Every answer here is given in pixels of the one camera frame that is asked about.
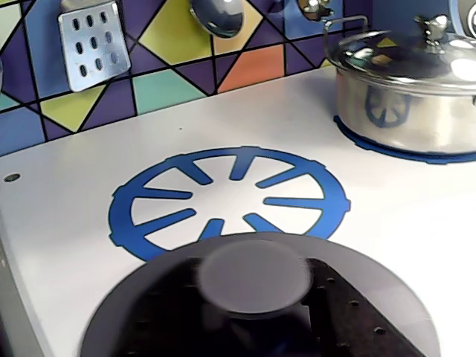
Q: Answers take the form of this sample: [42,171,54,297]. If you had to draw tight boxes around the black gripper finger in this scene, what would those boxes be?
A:
[111,256,231,357]
[307,259,428,357]

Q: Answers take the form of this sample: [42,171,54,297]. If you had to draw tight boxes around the gray round lid with knob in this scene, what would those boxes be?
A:
[80,232,442,357]

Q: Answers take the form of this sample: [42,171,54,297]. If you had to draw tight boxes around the steel pot lid with knob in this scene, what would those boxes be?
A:
[326,14,476,100]

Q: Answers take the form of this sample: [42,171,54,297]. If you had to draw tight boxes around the blue burner decal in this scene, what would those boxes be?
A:
[108,146,352,261]
[333,115,476,164]

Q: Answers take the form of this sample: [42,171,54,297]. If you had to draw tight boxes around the blue toy kitchen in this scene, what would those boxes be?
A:
[0,0,476,357]

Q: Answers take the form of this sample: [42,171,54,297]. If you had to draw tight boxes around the steel cooking pot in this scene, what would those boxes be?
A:
[322,14,476,154]

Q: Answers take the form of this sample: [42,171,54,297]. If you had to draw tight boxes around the colourful tile backsplash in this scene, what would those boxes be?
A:
[0,0,453,157]

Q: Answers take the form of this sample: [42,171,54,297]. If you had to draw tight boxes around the steel slotted spatula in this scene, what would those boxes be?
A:
[57,0,131,92]

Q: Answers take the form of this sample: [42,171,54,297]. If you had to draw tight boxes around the steel ladle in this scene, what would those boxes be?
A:
[189,0,245,38]

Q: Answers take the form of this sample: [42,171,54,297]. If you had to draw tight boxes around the small steel hanging spoon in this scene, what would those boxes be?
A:
[297,0,335,22]

